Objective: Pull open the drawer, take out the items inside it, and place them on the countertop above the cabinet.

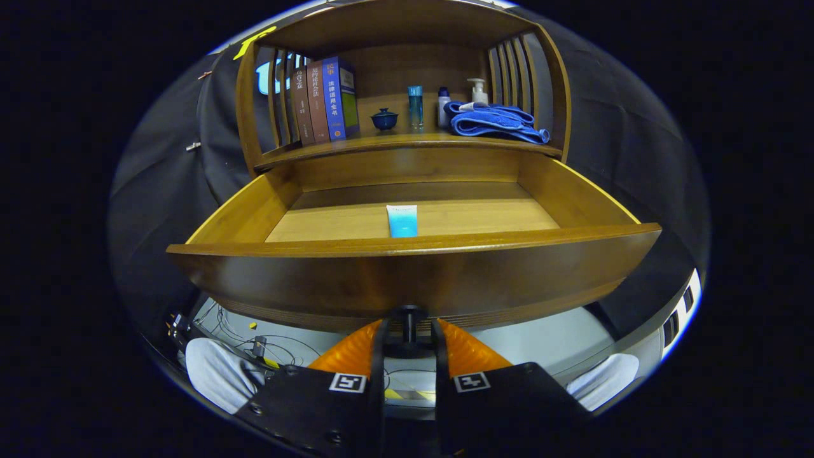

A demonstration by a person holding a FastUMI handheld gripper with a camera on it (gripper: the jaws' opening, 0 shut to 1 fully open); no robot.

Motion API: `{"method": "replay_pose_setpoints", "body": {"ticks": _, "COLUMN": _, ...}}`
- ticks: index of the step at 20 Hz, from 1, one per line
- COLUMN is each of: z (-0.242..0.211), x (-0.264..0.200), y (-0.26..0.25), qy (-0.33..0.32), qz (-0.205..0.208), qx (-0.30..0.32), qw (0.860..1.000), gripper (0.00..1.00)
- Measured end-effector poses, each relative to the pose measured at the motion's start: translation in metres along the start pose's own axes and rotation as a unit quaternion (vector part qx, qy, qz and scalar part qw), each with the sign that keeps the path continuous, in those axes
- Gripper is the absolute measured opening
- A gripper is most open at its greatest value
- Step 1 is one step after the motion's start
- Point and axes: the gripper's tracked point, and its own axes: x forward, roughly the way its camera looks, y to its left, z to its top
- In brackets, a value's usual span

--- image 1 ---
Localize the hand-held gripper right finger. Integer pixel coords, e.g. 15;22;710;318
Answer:
432;318;595;458

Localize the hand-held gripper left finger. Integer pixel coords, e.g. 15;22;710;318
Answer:
233;318;387;458

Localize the wooden drawer with black knob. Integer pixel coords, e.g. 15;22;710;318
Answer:
167;148;662;360

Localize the blue squeeze tube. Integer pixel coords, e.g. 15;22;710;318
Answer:
386;204;418;239

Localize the wooden countertop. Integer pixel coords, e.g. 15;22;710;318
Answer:
258;130;563;167

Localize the wooden cabinet with slatted hutch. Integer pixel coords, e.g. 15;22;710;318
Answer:
235;0;572;177

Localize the yellow black striped tape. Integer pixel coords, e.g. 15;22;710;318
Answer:
383;387;438;403

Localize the person's left leg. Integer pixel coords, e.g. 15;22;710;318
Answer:
186;337;265;414

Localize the person's leg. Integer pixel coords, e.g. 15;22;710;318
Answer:
186;337;265;414
566;353;640;412

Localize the person's right leg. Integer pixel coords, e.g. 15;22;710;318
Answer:
566;353;640;412

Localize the folded blue towel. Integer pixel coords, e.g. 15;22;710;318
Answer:
443;101;551;145

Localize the white device with slots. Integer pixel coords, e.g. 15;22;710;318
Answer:
660;268;702;360

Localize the tall blue glass bottle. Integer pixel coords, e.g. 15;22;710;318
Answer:
408;85;424;133

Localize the thick blue book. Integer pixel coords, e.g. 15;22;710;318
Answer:
321;56;361;141

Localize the dark brown book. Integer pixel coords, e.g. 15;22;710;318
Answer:
291;64;315;146

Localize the tangle of floor cables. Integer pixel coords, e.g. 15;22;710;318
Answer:
191;305;325;376

